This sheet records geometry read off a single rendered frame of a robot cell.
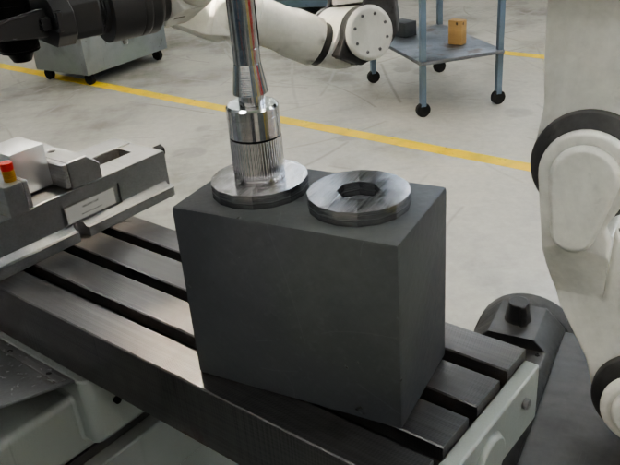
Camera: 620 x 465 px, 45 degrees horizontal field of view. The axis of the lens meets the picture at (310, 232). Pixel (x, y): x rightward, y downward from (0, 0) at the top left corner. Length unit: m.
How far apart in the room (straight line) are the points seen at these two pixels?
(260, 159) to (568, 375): 0.83
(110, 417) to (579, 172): 0.65
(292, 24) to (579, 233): 0.48
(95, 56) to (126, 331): 4.75
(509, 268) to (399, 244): 2.20
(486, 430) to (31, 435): 0.53
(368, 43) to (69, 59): 4.61
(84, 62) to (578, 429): 4.69
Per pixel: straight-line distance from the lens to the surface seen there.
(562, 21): 0.95
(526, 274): 2.75
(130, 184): 1.15
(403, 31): 4.71
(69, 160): 1.08
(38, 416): 0.98
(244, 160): 0.67
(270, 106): 0.66
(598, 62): 0.96
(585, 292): 1.08
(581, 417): 1.29
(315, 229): 0.62
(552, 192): 0.97
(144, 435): 1.08
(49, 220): 1.08
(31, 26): 0.97
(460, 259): 2.82
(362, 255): 0.61
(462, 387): 0.75
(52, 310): 0.95
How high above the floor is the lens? 1.39
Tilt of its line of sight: 27 degrees down
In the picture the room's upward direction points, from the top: 5 degrees counter-clockwise
